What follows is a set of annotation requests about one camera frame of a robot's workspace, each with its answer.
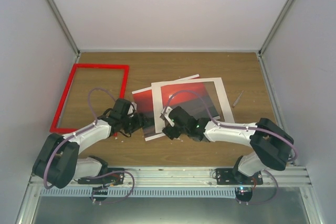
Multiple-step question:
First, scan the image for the purple cable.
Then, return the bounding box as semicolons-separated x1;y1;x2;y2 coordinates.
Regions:
43;87;136;205
162;89;300;206

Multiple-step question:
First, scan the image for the red photo frame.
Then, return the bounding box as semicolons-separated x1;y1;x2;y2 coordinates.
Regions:
49;63;131;133

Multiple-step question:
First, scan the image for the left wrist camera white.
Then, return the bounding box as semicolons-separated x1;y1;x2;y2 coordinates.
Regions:
128;102;137;114

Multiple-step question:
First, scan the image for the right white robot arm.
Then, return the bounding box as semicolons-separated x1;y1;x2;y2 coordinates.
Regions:
161;106;293;185

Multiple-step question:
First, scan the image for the right aluminium corner post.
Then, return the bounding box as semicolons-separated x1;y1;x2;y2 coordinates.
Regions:
258;0;296;57

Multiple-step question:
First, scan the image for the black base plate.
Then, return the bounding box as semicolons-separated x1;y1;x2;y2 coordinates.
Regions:
75;167;125;185
212;168;264;186

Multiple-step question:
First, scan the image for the left aluminium corner post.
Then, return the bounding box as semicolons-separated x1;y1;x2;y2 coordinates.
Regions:
46;0;80;57

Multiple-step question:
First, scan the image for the red sunset photo print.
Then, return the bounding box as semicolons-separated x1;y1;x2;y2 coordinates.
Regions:
132;81;223;141

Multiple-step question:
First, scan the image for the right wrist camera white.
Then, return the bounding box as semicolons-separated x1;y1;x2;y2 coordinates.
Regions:
160;106;175;128

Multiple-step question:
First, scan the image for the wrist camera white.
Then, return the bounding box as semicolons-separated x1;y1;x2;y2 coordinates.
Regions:
128;102;137;114
160;106;175;128

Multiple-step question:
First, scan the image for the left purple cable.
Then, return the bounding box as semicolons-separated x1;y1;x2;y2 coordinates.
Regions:
43;87;136;205

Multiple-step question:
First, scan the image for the aluminium front rail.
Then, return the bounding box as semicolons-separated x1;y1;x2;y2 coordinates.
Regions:
28;166;312;188

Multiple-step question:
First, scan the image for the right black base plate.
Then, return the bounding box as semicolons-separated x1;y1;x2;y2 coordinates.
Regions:
212;168;264;186

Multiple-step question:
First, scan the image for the aluminium corner post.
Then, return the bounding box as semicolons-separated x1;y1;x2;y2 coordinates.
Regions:
46;0;80;57
258;0;296;57

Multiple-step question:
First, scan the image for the white mat board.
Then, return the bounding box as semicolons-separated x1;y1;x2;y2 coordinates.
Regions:
151;78;235;133

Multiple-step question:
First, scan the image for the grey slotted cable duct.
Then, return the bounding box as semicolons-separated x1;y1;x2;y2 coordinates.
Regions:
40;187;236;199

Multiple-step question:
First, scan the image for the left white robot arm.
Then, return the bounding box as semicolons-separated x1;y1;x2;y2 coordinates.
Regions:
32;98;149;189

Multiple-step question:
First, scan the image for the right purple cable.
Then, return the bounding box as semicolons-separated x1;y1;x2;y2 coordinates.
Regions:
162;89;300;206

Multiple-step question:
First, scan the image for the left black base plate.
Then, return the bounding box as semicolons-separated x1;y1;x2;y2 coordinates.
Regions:
75;167;125;185

